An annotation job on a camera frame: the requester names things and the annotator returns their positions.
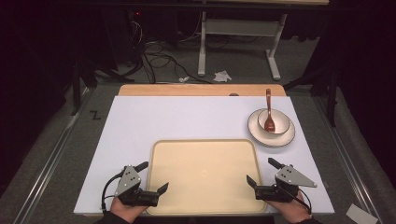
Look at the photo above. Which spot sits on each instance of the black metal stand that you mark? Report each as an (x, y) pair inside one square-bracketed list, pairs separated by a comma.
[(76, 87), (331, 93)]

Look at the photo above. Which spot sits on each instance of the metal floor rail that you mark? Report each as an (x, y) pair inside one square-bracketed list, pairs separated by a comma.
[(46, 168), (348, 161)]

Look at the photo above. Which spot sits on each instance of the small crumpled white paper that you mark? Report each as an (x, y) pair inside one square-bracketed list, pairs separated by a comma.
[(183, 79)]

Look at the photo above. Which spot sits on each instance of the person's right hand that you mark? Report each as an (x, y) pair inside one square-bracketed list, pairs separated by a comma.
[(294, 211)]

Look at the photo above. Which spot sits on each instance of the brown wooden spoon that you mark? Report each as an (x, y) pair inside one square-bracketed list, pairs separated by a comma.
[(269, 124)]

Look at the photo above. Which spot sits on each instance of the white metal desk frame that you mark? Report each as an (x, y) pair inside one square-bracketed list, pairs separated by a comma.
[(239, 27)]

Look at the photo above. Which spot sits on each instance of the white table mat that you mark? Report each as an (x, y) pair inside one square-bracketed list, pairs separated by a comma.
[(174, 118)]

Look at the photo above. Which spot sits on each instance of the flat white paper sheet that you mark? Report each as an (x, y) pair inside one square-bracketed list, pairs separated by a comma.
[(361, 215)]

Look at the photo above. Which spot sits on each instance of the black computer case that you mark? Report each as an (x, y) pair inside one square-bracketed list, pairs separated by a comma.
[(132, 34)]

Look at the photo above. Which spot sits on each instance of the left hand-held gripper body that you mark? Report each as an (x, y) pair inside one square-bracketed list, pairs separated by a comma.
[(129, 182)]

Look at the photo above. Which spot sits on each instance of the wooden table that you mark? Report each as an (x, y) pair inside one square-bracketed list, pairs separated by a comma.
[(186, 90)]

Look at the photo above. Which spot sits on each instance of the person's left hand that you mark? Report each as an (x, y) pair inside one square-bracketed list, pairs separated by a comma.
[(126, 212)]

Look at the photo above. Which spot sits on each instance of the large crumpled white paper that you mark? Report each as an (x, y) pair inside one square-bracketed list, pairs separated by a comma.
[(222, 76)]

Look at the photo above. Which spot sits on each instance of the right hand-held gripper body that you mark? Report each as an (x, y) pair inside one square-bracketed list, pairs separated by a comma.
[(292, 179)]

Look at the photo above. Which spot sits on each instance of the beige plastic tray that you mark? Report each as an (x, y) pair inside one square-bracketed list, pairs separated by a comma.
[(205, 177)]

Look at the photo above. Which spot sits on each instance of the white plate with dark rim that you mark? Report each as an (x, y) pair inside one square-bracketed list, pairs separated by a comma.
[(274, 140)]

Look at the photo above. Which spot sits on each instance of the white bowl with dark rim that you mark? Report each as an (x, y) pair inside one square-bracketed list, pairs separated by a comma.
[(282, 123)]

